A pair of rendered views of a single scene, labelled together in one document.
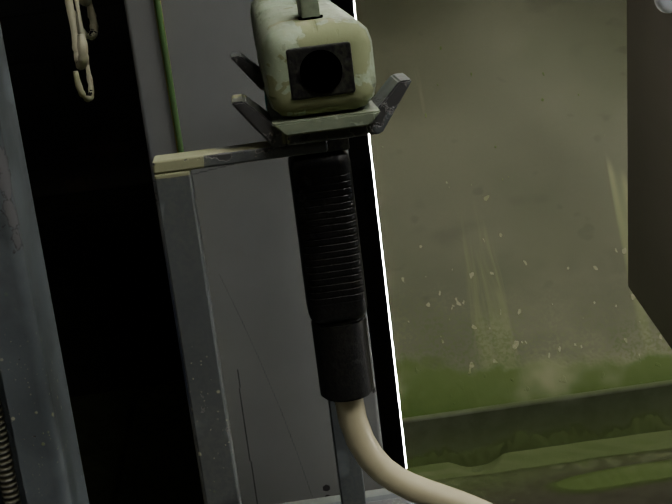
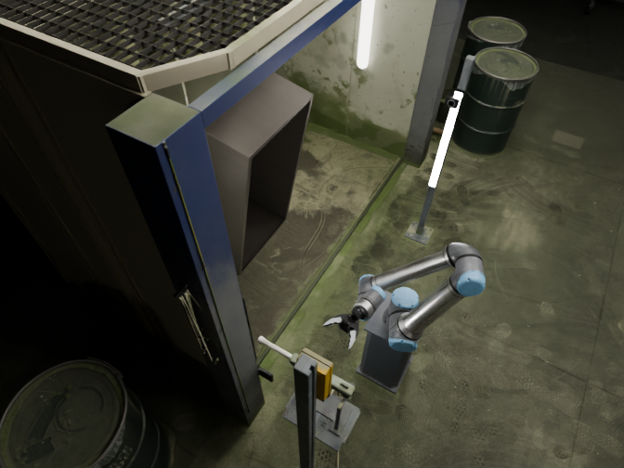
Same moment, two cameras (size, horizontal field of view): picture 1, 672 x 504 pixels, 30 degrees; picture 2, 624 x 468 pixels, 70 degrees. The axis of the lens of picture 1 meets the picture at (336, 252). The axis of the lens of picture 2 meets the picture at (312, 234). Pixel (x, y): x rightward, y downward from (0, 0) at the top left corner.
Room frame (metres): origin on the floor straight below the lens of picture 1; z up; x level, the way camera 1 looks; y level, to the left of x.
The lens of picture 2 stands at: (0.30, 0.67, 3.01)
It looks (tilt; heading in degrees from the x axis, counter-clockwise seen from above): 50 degrees down; 303
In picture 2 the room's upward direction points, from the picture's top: straight up
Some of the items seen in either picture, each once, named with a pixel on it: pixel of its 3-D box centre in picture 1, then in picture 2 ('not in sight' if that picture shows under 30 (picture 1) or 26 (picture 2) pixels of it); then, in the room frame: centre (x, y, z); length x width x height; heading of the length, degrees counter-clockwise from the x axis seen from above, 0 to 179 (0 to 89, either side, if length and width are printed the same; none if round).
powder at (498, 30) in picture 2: not in sight; (497, 31); (1.21, -4.07, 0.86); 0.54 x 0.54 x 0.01
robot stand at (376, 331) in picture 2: not in sight; (390, 344); (0.59, -0.70, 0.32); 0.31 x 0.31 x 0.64; 3
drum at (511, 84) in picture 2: not in sight; (491, 104); (0.93, -3.48, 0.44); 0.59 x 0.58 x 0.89; 107
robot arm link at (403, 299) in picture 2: not in sight; (403, 305); (0.58, -0.69, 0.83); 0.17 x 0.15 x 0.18; 116
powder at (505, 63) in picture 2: not in sight; (505, 64); (0.93, -3.49, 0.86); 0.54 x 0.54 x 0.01
